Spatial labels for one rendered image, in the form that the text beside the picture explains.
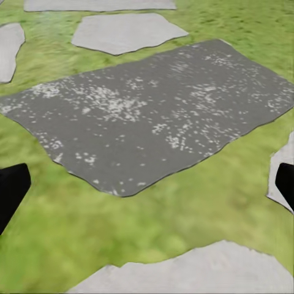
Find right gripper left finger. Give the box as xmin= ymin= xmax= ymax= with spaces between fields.
xmin=0 ymin=163 xmax=31 ymax=235

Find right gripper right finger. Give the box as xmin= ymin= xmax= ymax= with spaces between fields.
xmin=275 ymin=163 xmax=294 ymax=211

